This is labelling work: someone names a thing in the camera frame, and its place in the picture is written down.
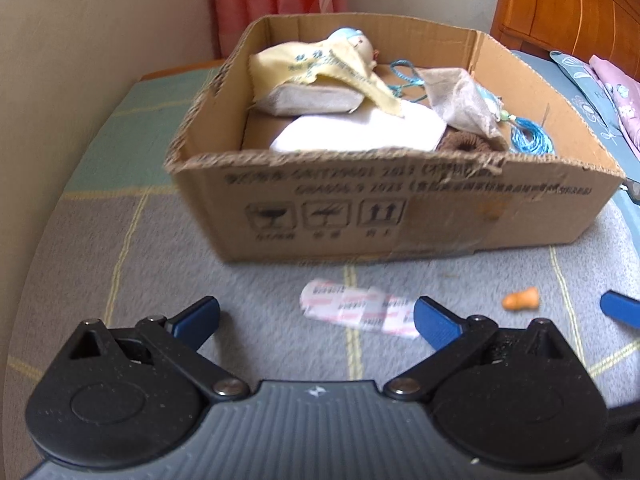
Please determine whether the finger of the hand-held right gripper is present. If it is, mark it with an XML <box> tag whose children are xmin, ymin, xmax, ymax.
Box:
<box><xmin>600</xmin><ymin>290</ymin><xmax>640</xmax><ymax>331</ymax></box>

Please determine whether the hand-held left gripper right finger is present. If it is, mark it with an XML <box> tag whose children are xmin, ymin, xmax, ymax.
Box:
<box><xmin>382</xmin><ymin>296</ymin><xmax>583</xmax><ymax>402</ymax></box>

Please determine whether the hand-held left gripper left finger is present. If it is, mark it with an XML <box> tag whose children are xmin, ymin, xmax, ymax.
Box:
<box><xmin>67</xmin><ymin>296</ymin><xmax>251</xmax><ymax>403</ymax></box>

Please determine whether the strip of adhesive bandages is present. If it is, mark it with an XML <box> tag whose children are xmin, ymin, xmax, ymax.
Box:
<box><xmin>300</xmin><ymin>280</ymin><xmax>421</xmax><ymax>339</ymax></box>

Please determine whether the orange earplug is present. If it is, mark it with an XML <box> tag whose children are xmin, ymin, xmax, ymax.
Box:
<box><xmin>501</xmin><ymin>286</ymin><xmax>540</xmax><ymax>311</ymax></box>

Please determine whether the brown cardboard box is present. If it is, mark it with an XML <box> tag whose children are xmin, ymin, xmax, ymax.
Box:
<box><xmin>165</xmin><ymin>14</ymin><xmax>626</xmax><ymax>263</ymax></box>

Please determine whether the brown scrunchie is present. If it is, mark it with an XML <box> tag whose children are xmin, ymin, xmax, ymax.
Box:
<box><xmin>435</xmin><ymin>130</ymin><xmax>508</xmax><ymax>153</ymax></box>

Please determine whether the white cloth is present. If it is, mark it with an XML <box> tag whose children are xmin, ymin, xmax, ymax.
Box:
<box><xmin>270</xmin><ymin>100</ymin><xmax>447</xmax><ymax>152</ymax></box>

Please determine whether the beige sachet pillow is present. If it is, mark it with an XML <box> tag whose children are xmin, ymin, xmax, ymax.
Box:
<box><xmin>255</xmin><ymin>82</ymin><xmax>363</xmax><ymax>116</ymax></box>

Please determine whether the yellow cloth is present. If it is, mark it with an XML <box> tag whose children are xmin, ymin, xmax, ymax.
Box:
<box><xmin>248</xmin><ymin>40</ymin><xmax>403</xmax><ymax>118</ymax></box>

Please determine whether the pink printed pillow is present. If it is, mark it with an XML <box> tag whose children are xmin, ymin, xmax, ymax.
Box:
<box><xmin>589</xmin><ymin>55</ymin><xmax>640</xmax><ymax>151</ymax></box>

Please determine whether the blue floral pillow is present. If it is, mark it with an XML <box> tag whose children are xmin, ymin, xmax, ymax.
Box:
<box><xmin>549</xmin><ymin>50</ymin><xmax>640</xmax><ymax>156</ymax></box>

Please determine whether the crumpled plastic bag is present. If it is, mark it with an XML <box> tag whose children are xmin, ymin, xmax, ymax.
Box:
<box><xmin>417</xmin><ymin>67</ymin><xmax>503</xmax><ymax>138</ymax></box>

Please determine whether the blue floral bed sheet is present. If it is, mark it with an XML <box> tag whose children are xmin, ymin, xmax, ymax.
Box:
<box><xmin>510</xmin><ymin>50</ymin><xmax>640</xmax><ymax>211</ymax></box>

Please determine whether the orange wooden board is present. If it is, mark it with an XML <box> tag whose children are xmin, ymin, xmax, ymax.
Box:
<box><xmin>139</xmin><ymin>59</ymin><xmax>226</xmax><ymax>82</ymax></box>

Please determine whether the blue and white doll toy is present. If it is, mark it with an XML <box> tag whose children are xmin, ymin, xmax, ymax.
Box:
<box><xmin>327</xmin><ymin>27</ymin><xmax>378</xmax><ymax>68</ymax></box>

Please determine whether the wooden headboard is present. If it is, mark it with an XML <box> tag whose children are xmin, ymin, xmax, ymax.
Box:
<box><xmin>490</xmin><ymin>0</ymin><xmax>640</xmax><ymax>68</ymax></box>

